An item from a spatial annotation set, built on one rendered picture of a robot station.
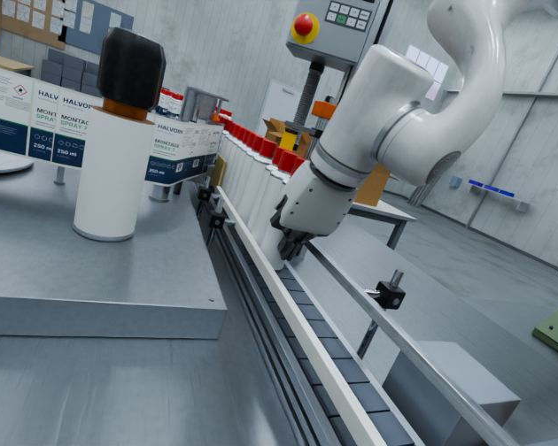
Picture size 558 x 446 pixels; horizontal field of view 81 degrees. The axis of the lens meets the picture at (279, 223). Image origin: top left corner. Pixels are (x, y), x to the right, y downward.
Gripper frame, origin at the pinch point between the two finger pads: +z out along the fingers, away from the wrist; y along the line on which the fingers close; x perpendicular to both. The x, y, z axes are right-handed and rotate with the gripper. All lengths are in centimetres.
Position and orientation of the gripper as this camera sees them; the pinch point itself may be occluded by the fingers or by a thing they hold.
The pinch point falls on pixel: (288, 246)
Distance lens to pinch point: 54.8
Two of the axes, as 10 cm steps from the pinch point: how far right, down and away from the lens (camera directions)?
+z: -4.1, 7.2, 5.6
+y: -8.9, -1.7, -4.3
